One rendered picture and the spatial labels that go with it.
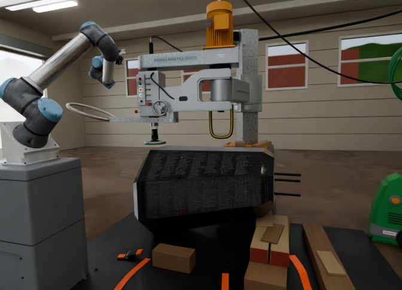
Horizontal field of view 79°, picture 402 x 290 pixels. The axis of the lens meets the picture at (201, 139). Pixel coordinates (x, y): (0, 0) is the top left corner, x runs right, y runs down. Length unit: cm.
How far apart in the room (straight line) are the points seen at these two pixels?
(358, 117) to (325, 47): 227
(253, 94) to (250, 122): 32
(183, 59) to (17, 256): 182
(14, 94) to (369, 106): 820
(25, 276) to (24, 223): 31
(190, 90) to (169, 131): 673
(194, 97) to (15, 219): 153
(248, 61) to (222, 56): 68
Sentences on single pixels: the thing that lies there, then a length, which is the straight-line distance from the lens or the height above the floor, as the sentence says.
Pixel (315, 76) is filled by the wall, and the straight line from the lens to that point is 832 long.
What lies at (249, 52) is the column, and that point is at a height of 180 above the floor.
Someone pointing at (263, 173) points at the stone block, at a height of 68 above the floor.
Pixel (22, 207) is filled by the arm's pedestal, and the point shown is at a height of 64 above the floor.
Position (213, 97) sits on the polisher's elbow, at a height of 128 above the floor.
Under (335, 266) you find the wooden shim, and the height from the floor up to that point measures 14.
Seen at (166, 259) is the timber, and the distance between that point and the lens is 197.
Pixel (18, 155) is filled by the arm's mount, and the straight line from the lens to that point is 179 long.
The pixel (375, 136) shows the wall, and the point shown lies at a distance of 867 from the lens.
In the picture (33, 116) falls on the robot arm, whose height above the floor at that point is 114.
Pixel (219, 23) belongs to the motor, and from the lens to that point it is 226.
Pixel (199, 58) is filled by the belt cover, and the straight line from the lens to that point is 227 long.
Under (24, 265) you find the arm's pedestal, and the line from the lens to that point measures 183.
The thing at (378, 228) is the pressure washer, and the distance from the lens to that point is 267.
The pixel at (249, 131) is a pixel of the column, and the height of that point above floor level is 93.
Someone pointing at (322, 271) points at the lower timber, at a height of 13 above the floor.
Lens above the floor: 111
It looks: 5 degrees down
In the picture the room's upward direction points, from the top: 1 degrees counter-clockwise
